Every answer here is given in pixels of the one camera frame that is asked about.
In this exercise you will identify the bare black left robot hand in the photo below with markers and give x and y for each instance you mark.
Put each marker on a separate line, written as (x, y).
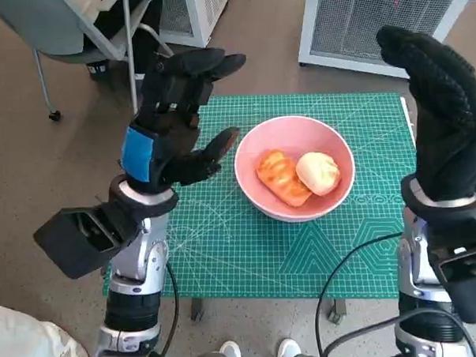
(168, 130)

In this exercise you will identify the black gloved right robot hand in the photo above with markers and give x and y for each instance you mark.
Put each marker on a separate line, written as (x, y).
(445, 138)

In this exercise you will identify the long striped toy bread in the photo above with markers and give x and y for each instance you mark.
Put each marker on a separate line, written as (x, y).
(277, 173)

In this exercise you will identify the pink bowl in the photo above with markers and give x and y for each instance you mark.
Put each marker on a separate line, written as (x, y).
(291, 132)

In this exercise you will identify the round toy bread bun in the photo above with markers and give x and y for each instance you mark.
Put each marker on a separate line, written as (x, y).
(318, 173)

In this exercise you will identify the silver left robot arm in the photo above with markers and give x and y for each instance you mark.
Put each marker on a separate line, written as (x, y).
(143, 261)

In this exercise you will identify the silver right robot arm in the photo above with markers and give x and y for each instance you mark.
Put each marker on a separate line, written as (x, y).
(411, 258)

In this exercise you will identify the person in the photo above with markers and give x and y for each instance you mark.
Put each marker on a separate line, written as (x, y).
(231, 352)
(23, 338)
(145, 40)

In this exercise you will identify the small white mesh cabinet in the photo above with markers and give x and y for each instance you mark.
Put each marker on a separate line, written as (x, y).
(203, 22)

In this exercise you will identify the green cutting mat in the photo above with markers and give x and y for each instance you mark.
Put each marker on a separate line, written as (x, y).
(232, 234)

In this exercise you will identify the large white mesh cabinet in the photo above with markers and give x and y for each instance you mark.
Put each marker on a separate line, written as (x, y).
(373, 18)

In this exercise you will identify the grey office chair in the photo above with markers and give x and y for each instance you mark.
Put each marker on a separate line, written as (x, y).
(38, 29)

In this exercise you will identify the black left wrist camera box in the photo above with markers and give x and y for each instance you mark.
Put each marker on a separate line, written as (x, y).
(79, 244)

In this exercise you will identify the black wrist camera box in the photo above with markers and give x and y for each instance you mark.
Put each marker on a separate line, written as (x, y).
(472, 294)
(79, 244)

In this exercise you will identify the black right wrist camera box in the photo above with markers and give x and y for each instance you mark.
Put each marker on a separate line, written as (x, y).
(472, 294)

